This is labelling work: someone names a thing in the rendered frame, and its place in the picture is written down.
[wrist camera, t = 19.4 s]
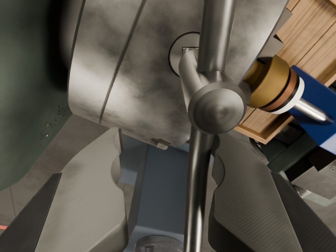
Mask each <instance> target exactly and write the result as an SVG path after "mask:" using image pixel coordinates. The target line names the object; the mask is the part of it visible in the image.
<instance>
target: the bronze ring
mask: <svg viewBox="0 0 336 252"><path fill-rule="evenodd" d="M242 81H244V82H246V83H247V84H249V85H251V86H252V87H253V89H252V94H251V98H250V103H249V105H248V106H249V107H251V108H258V109H260V110H262V111H265V112H268V113H272V112H276V111H278V110H280V109H282V108H283V107H285V106H286V105H287V104H288V103H289V102H290V101H291V100H292V99H293V97H294V96H295V94H296V93H297V91H298V88H299V85H300V77H299V75H298V73H297V72H295V71H294V70H293V69H292V68H290V67H289V64H288V63H287V62H286V61H285V60H284V59H282V58H280V57H279V56H277V55H276V54H275V55H274V56H273V57H272V58H271V60H270V61H269V62H267V63H265V62H264V61H262V60H261V59H259V58H257V59H256V61H255V63H254V64H253V66H252V67H251V69H250V70H249V72H248V73H247V75H246V76H245V77H244V79H243V80H242Z"/></svg>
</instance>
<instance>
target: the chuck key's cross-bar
mask: <svg viewBox="0 0 336 252"><path fill-rule="evenodd" d="M236 4H237V0H203V4H202V14H201V25H200V36H199V46H198V57H197V67H196V71H197V72H205V71H220V72H225V69H226V63H227V57H228V51H229V45H230V39H231V33H232V27H233V21H234V15H235V9H236ZM213 140H214V135H212V134H205V133H202V132H200V131H198V130H197V129H195V128H194V127H193V126H192V125H191V130H190V141H189V151H188V163H187V180H186V201H185V221H184V242H183V252H202V245H203V233H204V221H205V209H206V197H207V184H208V173H209V164H210V158H211V152H212V146H213Z"/></svg>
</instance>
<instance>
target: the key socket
mask: <svg viewBox="0 0 336 252"><path fill-rule="evenodd" d="M199 40H200V32H196V31H191V32H187V33H184V34H182V35H180V36H179V37H178V38H177V39H176V40H175V41H174V42H173V43H172V45H171V47H170V49H169V53H168V57H169V63H170V66H171V68H172V70H173V71H174V72H175V73H176V74H177V75H178V76H180V74H179V62H180V60H181V58H182V49H183V47H199Z"/></svg>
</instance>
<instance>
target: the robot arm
mask: <svg viewBox="0 0 336 252"><path fill-rule="evenodd" d="M123 151H124V147H123V138H122V128H121V127H118V126H113V127H112V128H110V129H109V130H107V131H106V132H105V133H103V134H102V135H101V136H99V137H98V138H97V139H95V140H94V141H93V142H91V143H90V144H89V145H87V146H86V147H85V148H83V149H82V150H81V151H80V152H78V153H77V154H76V155H75V156H74V157H73V158H72V159H71V160H70V161H69V162H68V163H67V164H66V166H65V167H64V168H63V169H62V171H61V172H60V173H53V174H52V175H51V176H50V178H49V179H48V180H47V181H46V182H45V183H44V185H43V186H42V187H41V188H40V189H39V190H38V192H37V193H36V194H35V195H34V196H33V197H32V199H31V200H30V201H29V202H28V203H27V204H26V206H25V207H24V208H23V209H22V210H21V211H20V213H19V214H18V215H17V216H16V217H15V219H14V220H13V221H12V222H11V223H10V224H9V226H8V227H7V228H6V229H5V230H4V231H3V233H2V234H1V235H0V252H123V251H124V250H125V248H126V247H127V245H128V242H129V234H128V222H127V214H126V206H125V199H124V193H123V191H122V190H121V189H120V188H119V187H118V186H117V183H118V181H119V180H120V178H121V176H122V173H121V165H120V158H119V155H120V154H121V152H123ZM211 154H212V155H213V157H214V162H213V167H212V173H211V175H212V177H213V179H214V180H215V182H216V184H217V188H216V189H215V190H214V192H213V197H212V202H211V207H210V212H209V217H208V242H209V244H210V246H211V247H212V248H213V249H214V250H215V251H216V252H336V236H335V235H334V234H333V232H332V231H331V230H330V229H329V228H328V227H327V225H326V224H325V223H324V222H323V221H322V220H321V219H320V218H319V217H318V215H317V214H316V213H315V212H314V211H313V210H312V209H311V208H310V207H309V205H308V204H307V203H306V202H305V201H304V200H303V199H302V198H301V197H300V195H299V194H298V193H297V192H296V191H295V190H294V189H293V188H292V187H291V185H290V184H289V183H288V182H287V181H286V180H285V179H284V178H283V176H282V175H281V174H280V173H276V172H272V171H271V170H270V169H269V168H268V167H267V165H266V164H265V163H264V162H263V161H262V160H261V159H260V158H259V157H258V156H257V155H256V154H255V153H253V152H252V151H251V150H250V149H249V148H247V147H246V146H245V145H243V144H242V143H241V142H239V141H238V140H236V139H235V138H234V137H232V136H231V135H230V134H228V133H227V132H225V133H222V134H214V137H213V143H212V149H211ZM183 251H184V245H183V243H182V242H180V241H179V240H177V239H175V238H173V237H170V236H164V235H150V236H146V237H143V238H141V239H139V240H138V241H137V242H136V243H135V246H134V252H183Z"/></svg>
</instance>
